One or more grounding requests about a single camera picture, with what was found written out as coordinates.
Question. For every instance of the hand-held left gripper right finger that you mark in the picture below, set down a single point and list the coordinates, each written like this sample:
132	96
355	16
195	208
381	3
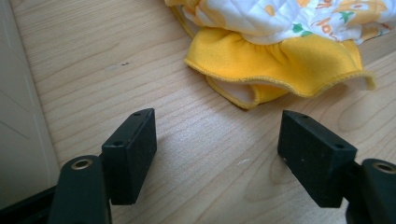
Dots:
314	158

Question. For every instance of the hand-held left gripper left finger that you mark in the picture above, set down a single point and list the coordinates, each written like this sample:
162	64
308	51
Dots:
130	155

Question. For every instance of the yellow and white printed garment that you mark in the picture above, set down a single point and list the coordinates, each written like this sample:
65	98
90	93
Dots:
274	62

